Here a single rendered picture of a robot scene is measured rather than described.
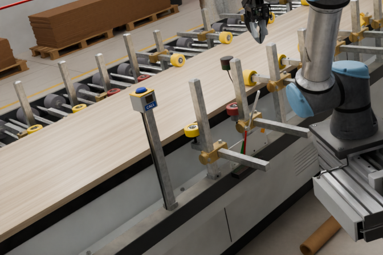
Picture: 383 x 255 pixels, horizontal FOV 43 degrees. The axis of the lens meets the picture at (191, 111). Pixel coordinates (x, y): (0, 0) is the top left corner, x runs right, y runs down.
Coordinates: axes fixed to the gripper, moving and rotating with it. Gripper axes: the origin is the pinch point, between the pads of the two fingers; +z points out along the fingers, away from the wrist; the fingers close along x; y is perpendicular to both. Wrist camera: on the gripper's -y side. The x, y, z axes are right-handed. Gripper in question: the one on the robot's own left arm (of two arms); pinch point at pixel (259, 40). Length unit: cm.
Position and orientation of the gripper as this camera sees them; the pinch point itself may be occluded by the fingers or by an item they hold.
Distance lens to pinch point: 183.0
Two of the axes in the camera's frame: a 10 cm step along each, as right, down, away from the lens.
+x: 9.6, -2.6, 1.1
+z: 2.0, 9.0, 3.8
